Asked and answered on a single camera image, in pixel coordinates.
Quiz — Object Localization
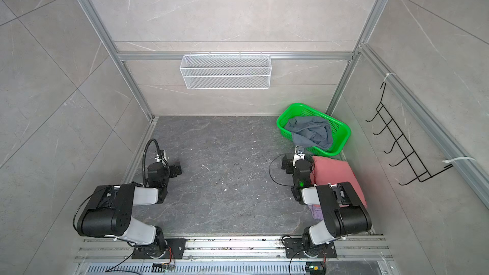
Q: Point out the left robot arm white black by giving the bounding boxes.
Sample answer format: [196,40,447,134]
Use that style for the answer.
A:
[73,161,182,250]

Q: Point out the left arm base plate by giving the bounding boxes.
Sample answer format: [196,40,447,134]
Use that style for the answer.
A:
[131,238,187,260]

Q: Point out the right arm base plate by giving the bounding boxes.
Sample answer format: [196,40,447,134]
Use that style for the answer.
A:
[281,236,337,259]

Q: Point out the green plastic basket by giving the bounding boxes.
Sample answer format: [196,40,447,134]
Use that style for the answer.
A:
[276,103,351,157]

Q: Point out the folded purple t shirt bottom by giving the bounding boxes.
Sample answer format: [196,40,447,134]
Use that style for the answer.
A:
[308,204,323,221]

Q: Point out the grey blue t shirt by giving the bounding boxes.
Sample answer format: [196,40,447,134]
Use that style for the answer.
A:
[284,116,333,150]

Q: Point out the aluminium mounting rail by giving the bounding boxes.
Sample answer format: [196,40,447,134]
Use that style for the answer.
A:
[74,236,394,263]

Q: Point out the black wire hook rack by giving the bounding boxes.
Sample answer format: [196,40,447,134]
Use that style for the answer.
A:
[365,83,453,187]

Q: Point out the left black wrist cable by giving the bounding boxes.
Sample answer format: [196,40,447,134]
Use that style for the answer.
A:
[142,138,162,187]

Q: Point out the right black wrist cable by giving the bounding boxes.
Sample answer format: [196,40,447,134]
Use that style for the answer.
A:
[268,153,295,188]

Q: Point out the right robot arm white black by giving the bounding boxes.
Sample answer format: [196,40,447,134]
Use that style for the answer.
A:
[281,154,372,250]

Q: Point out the white wire mesh shelf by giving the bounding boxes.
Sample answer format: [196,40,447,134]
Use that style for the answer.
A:
[180,54,273,90]

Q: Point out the folded pink t shirt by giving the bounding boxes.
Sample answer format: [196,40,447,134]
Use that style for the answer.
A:
[310,156,368,207]

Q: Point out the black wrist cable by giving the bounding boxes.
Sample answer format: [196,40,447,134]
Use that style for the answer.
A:
[268,153,295,188]
[142,138,162,187]

